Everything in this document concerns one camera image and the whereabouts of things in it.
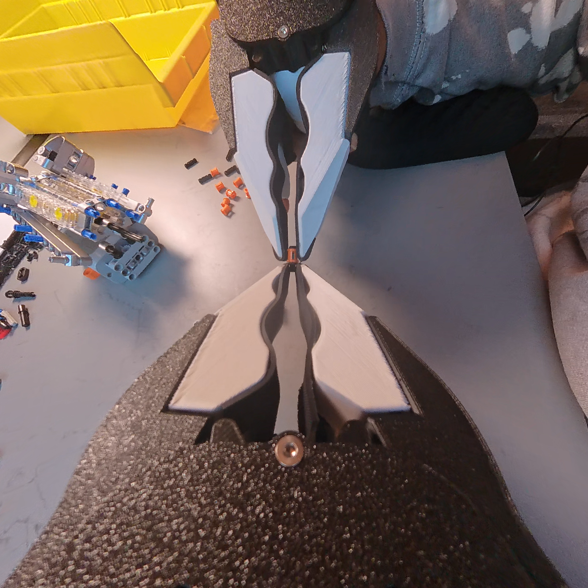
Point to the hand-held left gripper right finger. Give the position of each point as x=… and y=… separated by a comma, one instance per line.
x=358, y=363

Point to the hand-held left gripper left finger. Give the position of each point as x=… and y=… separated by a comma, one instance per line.
x=220, y=363

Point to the scattered small brick parts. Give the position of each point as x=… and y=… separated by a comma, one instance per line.
x=24, y=317

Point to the grey toy brick assembly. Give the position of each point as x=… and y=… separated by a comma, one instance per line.
x=124, y=262

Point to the group of orange bushes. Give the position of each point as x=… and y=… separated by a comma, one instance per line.
x=225, y=209

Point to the person's right hand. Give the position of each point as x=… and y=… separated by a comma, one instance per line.
x=377, y=46

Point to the group of black pins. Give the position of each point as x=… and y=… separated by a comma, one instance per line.
x=190, y=163

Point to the orange bush with black pin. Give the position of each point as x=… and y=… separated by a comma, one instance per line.
x=291, y=255

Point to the person's black trousers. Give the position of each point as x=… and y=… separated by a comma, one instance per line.
x=436, y=133

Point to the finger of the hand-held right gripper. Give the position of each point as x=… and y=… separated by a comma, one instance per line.
x=326, y=128
x=252, y=138

